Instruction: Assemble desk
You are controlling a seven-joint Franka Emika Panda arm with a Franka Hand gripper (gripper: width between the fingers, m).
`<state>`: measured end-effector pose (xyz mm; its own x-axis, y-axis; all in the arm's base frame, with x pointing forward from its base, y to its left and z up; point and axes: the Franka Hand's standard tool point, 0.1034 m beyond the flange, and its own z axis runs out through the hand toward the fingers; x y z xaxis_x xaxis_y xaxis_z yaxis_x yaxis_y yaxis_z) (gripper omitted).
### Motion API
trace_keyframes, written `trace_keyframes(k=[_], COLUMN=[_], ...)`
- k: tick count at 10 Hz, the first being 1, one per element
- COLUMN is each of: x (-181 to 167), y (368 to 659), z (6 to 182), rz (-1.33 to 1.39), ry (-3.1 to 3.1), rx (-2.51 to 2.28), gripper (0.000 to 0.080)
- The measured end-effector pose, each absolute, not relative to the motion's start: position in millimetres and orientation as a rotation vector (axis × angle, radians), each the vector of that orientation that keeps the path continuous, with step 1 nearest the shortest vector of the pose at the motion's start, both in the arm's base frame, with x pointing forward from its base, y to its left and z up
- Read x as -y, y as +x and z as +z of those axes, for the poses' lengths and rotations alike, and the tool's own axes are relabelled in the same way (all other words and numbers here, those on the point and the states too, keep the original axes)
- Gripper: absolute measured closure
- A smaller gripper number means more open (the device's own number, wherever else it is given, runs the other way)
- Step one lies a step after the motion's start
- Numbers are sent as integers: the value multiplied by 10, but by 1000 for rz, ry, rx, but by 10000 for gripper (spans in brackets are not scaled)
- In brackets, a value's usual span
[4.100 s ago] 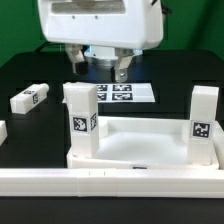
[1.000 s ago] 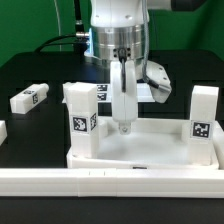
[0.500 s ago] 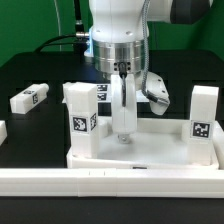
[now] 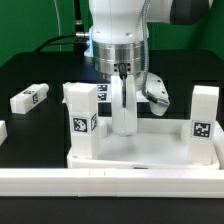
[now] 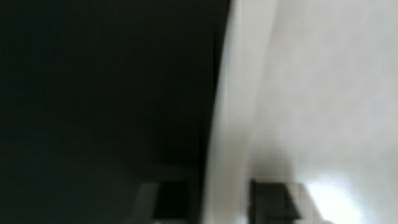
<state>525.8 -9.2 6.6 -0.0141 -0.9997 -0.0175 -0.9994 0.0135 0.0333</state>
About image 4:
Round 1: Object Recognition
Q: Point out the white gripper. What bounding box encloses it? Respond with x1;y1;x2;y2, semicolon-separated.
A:
111;75;137;136

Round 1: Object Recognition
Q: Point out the white desk top tray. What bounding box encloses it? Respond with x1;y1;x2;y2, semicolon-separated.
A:
67;117;220;170

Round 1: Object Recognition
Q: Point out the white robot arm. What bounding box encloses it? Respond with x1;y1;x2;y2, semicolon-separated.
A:
89;0;213;136

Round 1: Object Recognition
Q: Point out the white marker sheet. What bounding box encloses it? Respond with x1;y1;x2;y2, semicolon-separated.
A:
63;82;147;103

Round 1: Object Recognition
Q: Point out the white right fence block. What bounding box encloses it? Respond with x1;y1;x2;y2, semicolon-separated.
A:
213;122;224;170

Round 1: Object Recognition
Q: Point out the white fence block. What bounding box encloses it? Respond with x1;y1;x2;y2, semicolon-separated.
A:
0;120;7;146
213;122;224;170

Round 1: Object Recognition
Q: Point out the white left fence block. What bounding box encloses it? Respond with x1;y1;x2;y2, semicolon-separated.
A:
0;120;7;146

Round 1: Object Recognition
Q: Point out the white front fence bar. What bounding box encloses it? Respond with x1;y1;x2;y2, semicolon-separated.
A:
0;168;224;198

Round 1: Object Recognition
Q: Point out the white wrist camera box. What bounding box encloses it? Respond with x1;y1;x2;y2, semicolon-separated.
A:
135;72;170;116

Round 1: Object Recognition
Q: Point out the grey braided cable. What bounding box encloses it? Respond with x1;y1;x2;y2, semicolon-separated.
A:
139;0;161;101

